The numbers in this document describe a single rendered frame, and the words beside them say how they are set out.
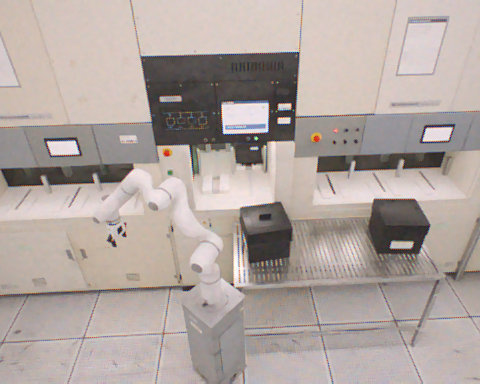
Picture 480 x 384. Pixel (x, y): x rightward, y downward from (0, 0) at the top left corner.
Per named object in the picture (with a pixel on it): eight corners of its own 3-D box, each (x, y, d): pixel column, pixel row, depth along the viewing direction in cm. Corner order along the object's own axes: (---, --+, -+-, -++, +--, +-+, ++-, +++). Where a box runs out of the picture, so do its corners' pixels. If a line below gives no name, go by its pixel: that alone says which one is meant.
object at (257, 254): (241, 235, 257) (240, 216, 247) (279, 229, 262) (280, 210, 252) (248, 264, 235) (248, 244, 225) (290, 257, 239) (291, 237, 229)
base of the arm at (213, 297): (211, 317, 203) (209, 295, 192) (189, 298, 213) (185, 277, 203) (235, 296, 214) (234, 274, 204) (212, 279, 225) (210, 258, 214)
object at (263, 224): (247, 247, 225) (247, 232, 218) (239, 218, 249) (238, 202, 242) (293, 241, 230) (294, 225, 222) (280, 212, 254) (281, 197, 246)
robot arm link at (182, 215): (200, 269, 194) (214, 248, 207) (217, 266, 188) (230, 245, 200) (146, 193, 178) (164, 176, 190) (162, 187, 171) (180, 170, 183)
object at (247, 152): (234, 167, 305) (232, 133, 287) (233, 155, 322) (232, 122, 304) (263, 166, 306) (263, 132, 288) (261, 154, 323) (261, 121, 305)
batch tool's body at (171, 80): (181, 296, 308) (138, 59, 197) (190, 222, 386) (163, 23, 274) (285, 290, 312) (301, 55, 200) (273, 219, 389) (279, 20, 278)
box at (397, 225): (376, 254, 240) (384, 225, 226) (366, 226, 264) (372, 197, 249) (421, 255, 239) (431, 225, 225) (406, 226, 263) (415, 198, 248)
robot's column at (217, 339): (219, 397, 241) (211, 327, 198) (191, 369, 257) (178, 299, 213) (247, 366, 258) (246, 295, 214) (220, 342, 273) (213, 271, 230)
